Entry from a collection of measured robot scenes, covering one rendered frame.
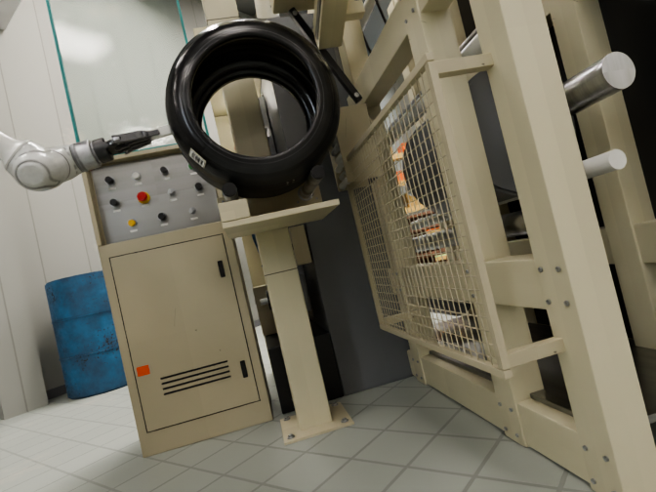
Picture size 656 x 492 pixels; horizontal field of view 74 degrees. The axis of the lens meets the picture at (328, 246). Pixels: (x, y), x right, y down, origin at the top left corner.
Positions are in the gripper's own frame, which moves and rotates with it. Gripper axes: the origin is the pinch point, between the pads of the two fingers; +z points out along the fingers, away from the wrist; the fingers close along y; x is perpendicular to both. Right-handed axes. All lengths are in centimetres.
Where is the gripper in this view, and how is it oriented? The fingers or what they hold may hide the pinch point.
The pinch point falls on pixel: (160, 132)
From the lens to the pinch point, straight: 153.9
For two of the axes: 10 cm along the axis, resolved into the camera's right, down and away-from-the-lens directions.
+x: 3.6, 9.3, -0.1
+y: -1.7, 0.7, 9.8
